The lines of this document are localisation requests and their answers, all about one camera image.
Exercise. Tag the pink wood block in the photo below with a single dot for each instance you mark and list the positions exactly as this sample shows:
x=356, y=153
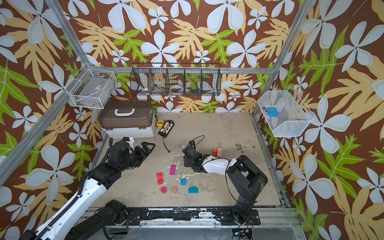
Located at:
x=219, y=152

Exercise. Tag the small yellow connector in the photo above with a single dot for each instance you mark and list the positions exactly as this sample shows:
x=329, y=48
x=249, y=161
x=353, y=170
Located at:
x=160, y=123

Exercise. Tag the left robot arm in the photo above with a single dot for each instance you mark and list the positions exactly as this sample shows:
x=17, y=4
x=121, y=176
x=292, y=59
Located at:
x=94, y=184

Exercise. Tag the black charger board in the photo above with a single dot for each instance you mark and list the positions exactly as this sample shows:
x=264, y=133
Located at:
x=166, y=128

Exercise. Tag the blue object in basket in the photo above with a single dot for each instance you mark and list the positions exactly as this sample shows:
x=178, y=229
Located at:
x=272, y=112

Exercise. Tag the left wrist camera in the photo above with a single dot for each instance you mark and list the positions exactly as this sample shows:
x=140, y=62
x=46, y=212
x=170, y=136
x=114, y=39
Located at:
x=130, y=141

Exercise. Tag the black wire basket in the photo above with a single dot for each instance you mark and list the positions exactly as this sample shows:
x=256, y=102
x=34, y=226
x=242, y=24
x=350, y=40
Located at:
x=162, y=79

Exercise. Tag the red arch block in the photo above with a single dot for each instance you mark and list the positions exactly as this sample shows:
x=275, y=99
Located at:
x=160, y=178

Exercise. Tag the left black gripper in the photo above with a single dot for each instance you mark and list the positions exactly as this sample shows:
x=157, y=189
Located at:
x=144, y=154

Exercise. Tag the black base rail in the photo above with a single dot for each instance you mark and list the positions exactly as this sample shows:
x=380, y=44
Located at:
x=225, y=216

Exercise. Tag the natural wood cylinder block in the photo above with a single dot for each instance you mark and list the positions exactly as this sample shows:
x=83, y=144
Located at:
x=174, y=189

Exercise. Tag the magenta wood block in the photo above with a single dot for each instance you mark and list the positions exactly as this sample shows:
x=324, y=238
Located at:
x=172, y=170

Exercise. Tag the white wire basket right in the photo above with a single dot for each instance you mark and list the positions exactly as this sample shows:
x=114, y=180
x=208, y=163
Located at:
x=294, y=115

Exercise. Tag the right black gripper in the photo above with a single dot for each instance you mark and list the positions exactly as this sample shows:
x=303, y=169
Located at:
x=190, y=156

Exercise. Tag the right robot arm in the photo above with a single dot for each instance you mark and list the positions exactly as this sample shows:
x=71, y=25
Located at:
x=247, y=178

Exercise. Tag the white wire basket left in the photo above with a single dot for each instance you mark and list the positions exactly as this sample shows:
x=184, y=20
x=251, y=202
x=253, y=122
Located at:
x=92, y=88

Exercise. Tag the white box brown lid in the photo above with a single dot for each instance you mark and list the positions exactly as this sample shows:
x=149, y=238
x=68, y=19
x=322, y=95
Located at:
x=133, y=119

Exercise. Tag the white wire basket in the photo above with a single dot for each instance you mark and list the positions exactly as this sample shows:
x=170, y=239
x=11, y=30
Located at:
x=92, y=88
x=294, y=115

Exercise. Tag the teal arch block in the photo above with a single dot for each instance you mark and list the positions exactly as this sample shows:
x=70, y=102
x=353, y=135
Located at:
x=193, y=190

